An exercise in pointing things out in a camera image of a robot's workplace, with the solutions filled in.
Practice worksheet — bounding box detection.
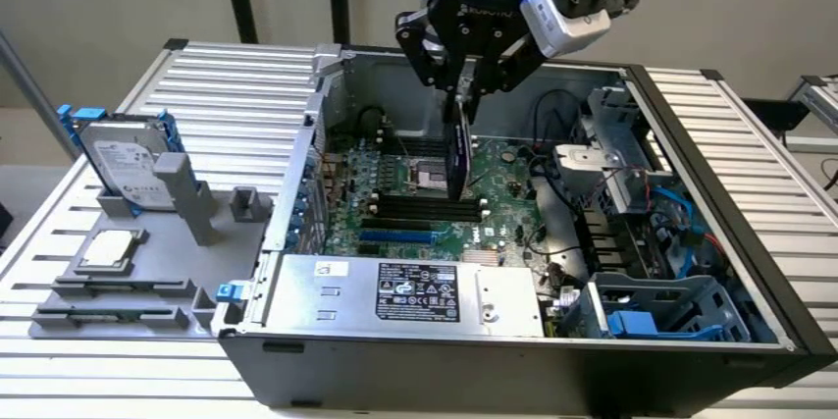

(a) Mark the black open PC case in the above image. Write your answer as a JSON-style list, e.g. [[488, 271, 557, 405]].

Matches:
[[215, 42, 838, 409]]

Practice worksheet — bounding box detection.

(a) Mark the blue disk carrier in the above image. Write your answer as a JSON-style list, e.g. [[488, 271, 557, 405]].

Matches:
[[56, 103, 190, 218]]

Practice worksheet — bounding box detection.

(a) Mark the metal slat side table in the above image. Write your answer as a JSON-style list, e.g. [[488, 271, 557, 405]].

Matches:
[[782, 74, 838, 154]]

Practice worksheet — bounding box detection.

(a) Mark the blue wire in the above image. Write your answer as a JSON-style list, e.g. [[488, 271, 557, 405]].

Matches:
[[645, 185, 706, 246]]

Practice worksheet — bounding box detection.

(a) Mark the blue drive cage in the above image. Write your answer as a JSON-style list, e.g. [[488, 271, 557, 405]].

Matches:
[[581, 270, 753, 342]]

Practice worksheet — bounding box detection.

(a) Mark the grey metal pole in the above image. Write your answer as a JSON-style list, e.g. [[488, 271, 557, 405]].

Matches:
[[0, 29, 88, 161]]

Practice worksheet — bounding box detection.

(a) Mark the CPU socket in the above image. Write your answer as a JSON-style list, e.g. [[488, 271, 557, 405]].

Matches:
[[399, 155, 452, 190]]

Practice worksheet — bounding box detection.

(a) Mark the blue case latch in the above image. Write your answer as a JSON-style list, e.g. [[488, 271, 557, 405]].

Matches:
[[218, 280, 247, 306]]

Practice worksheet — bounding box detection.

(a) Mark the silver hard disk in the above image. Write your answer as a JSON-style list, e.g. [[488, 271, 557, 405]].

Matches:
[[80, 117, 176, 210]]

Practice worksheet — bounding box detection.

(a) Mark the silver metal disk bay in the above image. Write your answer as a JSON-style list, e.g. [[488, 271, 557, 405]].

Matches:
[[551, 86, 677, 215]]

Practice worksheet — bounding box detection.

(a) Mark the green motherboard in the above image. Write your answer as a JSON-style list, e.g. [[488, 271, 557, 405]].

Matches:
[[318, 132, 591, 293]]

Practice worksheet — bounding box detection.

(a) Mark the black wire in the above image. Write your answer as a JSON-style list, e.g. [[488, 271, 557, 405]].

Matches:
[[530, 88, 586, 150]]

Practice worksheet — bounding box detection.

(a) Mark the blue expansion slot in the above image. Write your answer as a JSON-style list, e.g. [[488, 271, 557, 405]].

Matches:
[[356, 229, 439, 244]]

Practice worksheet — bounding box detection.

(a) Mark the silver power supply unit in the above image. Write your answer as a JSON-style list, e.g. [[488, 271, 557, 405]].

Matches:
[[262, 253, 549, 340]]

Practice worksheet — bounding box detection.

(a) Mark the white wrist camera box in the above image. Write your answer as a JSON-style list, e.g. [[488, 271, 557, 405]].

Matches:
[[525, 0, 614, 58]]

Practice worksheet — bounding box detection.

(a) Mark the green RAM stick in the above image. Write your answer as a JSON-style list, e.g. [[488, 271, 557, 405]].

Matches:
[[36, 307, 182, 321]]

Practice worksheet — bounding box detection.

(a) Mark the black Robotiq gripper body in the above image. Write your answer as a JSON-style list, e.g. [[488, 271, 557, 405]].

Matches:
[[428, 0, 545, 66]]

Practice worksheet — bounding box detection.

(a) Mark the silver CPU chip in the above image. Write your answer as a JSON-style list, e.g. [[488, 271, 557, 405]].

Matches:
[[76, 229, 150, 274]]

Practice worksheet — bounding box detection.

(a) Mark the copper chipset heatsink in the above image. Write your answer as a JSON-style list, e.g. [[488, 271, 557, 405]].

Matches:
[[462, 248, 503, 269]]

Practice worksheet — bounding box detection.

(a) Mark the black RAM slot bank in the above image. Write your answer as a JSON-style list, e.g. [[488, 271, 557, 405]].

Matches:
[[378, 191, 484, 225]]

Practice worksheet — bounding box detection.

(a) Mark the grey parts rack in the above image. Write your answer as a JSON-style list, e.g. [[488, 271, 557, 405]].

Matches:
[[28, 152, 276, 342]]

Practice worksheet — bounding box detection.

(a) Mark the black gpu card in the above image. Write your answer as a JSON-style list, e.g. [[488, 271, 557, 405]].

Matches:
[[442, 63, 484, 202]]

